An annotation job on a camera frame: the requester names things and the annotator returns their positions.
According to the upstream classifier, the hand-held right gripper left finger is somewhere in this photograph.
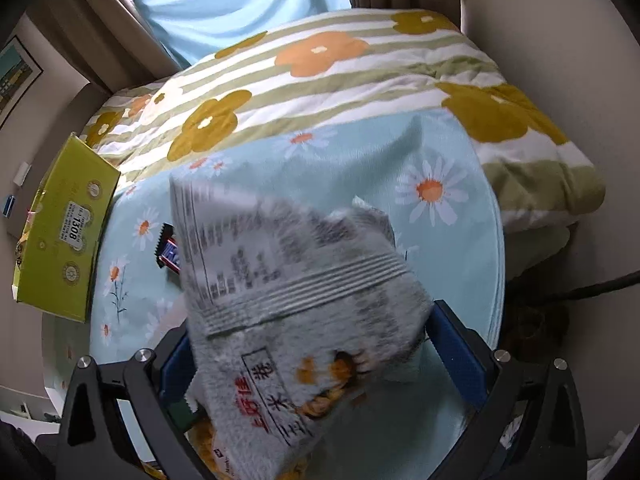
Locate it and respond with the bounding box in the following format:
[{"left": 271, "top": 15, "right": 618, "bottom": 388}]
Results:
[{"left": 60, "top": 327, "right": 216, "bottom": 480}]

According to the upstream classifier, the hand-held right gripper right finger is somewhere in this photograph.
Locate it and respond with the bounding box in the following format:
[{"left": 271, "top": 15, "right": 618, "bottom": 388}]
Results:
[{"left": 422, "top": 300, "right": 588, "bottom": 480}]

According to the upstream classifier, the dark chocolate bar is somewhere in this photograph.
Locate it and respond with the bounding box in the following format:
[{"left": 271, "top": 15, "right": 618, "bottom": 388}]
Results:
[{"left": 151, "top": 222, "right": 182, "bottom": 277}]

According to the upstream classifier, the silver yellow corn snack packet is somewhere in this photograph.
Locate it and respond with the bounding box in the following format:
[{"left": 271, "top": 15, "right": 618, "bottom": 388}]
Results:
[{"left": 169, "top": 167, "right": 433, "bottom": 480}]

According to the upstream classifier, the green cardboard box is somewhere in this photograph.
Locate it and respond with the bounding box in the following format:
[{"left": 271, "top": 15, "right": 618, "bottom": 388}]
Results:
[{"left": 9, "top": 132, "right": 122, "bottom": 323}]

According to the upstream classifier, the blue daisy tablecloth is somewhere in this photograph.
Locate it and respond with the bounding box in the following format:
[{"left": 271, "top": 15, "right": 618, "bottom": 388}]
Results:
[{"left": 42, "top": 110, "right": 503, "bottom": 480}]

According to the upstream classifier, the striped floral quilt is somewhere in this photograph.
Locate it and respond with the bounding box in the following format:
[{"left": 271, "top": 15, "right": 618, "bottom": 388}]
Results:
[{"left": 80, "top": 8, "right": 607, "bottom": 233}]

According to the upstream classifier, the light blue window cloth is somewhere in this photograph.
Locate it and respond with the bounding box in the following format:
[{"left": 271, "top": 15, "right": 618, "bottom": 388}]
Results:
[{"left": 132, "top": 0, "right": 353, "bottom": 68}]

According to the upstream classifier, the framed wall picture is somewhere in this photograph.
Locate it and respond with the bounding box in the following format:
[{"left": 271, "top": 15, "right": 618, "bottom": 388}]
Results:
[{"left": 0, "top": 35, "right": 45, "bottom": 128}]

